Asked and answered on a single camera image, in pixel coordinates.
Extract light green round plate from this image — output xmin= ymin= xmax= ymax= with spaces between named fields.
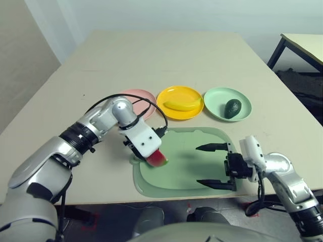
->
xmin=203 ymin=87 xmax=252 ymax=123

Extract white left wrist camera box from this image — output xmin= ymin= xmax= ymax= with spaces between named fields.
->
xmin=118 ymin=118 xmax=162 ymax=162

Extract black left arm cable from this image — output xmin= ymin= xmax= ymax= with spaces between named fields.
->
xmin=84 ymin=94 xmax=169 ymax=138

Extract green silicone tray mat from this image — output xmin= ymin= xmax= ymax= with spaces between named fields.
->
xmin=130 ymin=127 xmax=240 ymax=198

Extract black main table frame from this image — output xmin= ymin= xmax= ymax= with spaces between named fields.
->
xmin=54 ymin=201 xmax=96 ymax=226

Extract red watermelon slice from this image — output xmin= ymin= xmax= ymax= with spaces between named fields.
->
xmin=146 ymin=148 xmax=169 ymax=167

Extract grey left robot leg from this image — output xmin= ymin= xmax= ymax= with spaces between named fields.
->
xmin=133 ymin=207 xmax=165 ymax=234

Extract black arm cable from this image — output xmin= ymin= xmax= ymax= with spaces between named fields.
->
xmin=84 ymin=94 xmax=169 ymax=138
xmin=244 ymin=171 xmax=288 ymax=217

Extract grey robot torso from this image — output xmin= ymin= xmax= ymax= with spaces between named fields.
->
xmin=131 ymin=221 xmax=306 ymax=242

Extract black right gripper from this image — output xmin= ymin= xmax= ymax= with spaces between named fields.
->
xmin=195 ymin=142 xmax=253 ymax=192

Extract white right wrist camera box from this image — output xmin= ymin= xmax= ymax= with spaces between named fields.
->
xmin=239 ymin=135 xmax=267 ymax=182

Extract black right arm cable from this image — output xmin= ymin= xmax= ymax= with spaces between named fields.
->
xmin=244 ymin=171 xmax=288 ymax=217

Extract yellow round plate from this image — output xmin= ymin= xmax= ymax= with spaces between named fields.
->
xmin=156 ymin=85 xmax=204 ymax=121

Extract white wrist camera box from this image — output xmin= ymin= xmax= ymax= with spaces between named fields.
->
xmin=239 ymin=135 xmax=267 ymax=182
xmin=118 ymin=118 xmax=162 ymax=162

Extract grey right robot leg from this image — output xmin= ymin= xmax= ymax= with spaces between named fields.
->
xmin=186 ymin=206 xmax=230 ymax=225

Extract grey robot leg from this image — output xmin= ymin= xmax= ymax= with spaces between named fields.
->
xmin=186 ymin=206 xmax=230 ymax=225
xmin=133 ymin=207 xmax=165 ymax=234

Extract yellow banana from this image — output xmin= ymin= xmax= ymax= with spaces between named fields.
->
xmin=163 ymin=97 xmax=202 ymax=111

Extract beige side table black legs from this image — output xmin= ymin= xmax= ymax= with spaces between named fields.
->
xmin=266 ymin=33 xmax=323 ymax=74

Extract pink round plate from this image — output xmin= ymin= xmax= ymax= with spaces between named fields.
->
xmin=121 ymin=88 xmax=157 ymax=121

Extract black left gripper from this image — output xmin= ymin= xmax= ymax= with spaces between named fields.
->
xmin=123 ymin=135 xmax=142 ymax=159

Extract dark green avocado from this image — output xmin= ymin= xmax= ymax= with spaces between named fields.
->
xmin=224 ymin=98 xmax=243 ymax=119

